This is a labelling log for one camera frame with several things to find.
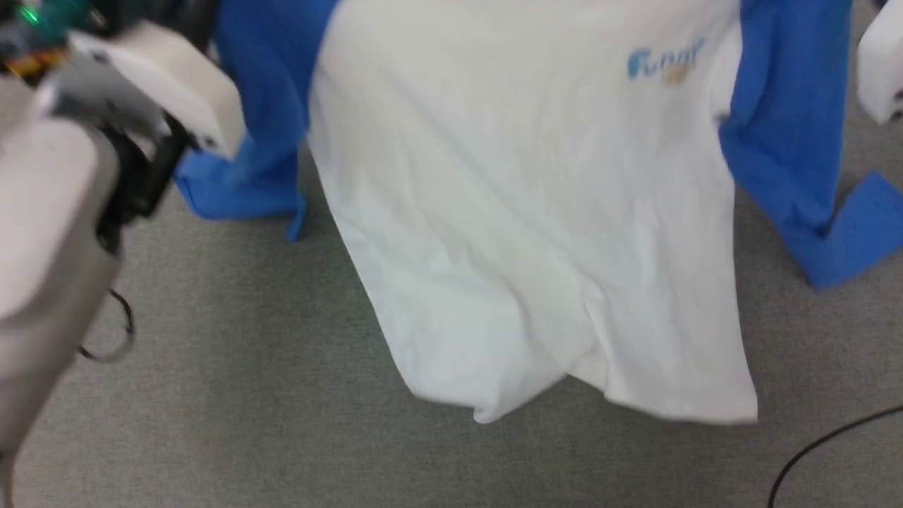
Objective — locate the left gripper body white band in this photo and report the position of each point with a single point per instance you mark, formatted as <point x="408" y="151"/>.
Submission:
<point x="176" y="85"/>

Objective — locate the grey fabric sofa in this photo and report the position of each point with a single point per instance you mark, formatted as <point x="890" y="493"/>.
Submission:
<point x="282" y="395"/>

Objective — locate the white shirt with blue sleeves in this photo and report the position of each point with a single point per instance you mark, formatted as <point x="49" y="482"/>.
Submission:
<point x="529" y="212"/>

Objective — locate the black wrist camera green light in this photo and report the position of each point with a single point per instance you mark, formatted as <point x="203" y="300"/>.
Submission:
<point x="42" y="17"/>

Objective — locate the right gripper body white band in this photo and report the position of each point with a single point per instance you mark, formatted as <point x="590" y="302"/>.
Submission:
<point x="882" y="63"/>

